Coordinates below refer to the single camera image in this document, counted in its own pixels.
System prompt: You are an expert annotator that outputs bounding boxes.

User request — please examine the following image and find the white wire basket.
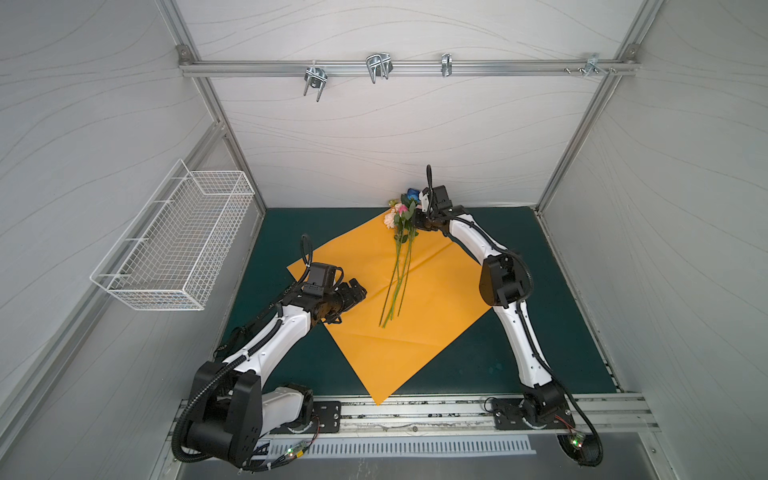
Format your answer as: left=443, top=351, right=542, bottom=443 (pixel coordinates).
left=90, top=159, right=254, bottom=311

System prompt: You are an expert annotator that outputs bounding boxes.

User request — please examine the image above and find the small metal hook bracket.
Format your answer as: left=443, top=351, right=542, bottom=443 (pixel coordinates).
left=441, top=53, right=453, bottom=78

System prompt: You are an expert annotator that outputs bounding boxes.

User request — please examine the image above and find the white slotted cable duct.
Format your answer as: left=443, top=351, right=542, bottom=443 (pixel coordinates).
left=251, top=435, right=537, bottom=462

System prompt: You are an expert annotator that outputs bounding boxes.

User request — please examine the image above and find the blue fake flower stem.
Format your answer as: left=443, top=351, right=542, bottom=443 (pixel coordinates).
left=400, top=188, right=422, bottom=243

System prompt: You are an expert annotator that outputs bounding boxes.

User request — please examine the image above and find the middle metal U-bolt clamp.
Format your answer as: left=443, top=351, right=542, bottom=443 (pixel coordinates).
left=365, top=52, right=393, bottom=84

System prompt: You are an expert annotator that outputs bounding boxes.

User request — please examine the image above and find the aluminium cross rail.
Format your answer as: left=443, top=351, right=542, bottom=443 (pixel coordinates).
left=179, top=54, right=641, bottom=78

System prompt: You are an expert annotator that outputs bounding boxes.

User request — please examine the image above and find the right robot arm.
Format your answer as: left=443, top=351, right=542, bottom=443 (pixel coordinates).
left=415, top=186, right=568, bottom=430

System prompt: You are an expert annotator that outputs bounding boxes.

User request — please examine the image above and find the metal u-bolt clamp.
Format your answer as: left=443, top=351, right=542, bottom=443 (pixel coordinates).
left=303, top=66, right=328, bottom=102
left=365, top=52, right=393, bottom=84

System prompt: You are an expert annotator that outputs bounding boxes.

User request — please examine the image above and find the left metal U-bolt clamp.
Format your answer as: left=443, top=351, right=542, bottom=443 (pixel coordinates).
left=303, top=66, right=328, bottom=102

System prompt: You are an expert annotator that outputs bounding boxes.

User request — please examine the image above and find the dark pink fake flower stem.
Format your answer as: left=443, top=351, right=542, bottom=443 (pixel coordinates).
left=391, top=237, right=416, bottom=318

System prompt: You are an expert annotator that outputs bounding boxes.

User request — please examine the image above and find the peach fake flower stem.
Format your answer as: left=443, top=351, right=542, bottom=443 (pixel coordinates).
left=379, top=202, right=404, bottom=328

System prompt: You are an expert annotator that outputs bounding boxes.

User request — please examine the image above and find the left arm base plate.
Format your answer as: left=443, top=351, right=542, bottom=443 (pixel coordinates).
left=270, top=401, right=341, bottom=435

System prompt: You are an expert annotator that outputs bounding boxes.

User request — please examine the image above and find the orange wrapping paper sheet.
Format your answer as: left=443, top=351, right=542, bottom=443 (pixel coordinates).
left=280, top=209, right=488, bottom=404

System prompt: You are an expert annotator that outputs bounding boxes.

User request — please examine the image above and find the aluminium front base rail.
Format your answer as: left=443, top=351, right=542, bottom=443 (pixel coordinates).
left=167, top=392, right=660, bottom=442

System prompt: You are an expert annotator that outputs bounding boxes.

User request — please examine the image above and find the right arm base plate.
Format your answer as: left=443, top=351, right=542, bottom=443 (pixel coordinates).
left=483, top=397, right=575, bottom=431

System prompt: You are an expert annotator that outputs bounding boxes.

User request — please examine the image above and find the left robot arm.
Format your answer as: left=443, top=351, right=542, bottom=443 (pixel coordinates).
left=171, top=262, right=367, bottom=472

